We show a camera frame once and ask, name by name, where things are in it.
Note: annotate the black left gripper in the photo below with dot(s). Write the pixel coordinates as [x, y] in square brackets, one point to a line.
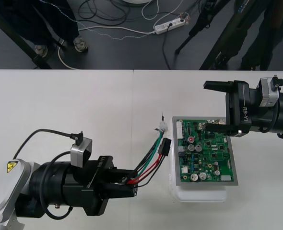
[93, 191]

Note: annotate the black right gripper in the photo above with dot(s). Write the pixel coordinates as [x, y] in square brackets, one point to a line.
[242, 110]

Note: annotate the green circuit board grey frame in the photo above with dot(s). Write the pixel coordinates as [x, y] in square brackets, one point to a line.
[211, 155]

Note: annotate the silver and black left arm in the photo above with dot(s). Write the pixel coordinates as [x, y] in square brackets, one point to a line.
[48, 187]

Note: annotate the black tripod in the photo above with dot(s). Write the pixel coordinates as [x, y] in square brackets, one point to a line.
[223, 40]
[194, 31]

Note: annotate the white power strip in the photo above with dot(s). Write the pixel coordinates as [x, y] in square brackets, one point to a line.
[169, 25]

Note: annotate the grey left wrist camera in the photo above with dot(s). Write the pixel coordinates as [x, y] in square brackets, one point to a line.
[80, 153]

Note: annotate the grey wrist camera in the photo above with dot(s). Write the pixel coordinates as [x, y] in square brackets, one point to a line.
[268, 93]
[80, 153]

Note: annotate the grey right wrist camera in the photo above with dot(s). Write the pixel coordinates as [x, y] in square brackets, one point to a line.
[268, 93]

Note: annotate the black metal frame leg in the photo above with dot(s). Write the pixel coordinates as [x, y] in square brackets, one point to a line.
[2, 24]

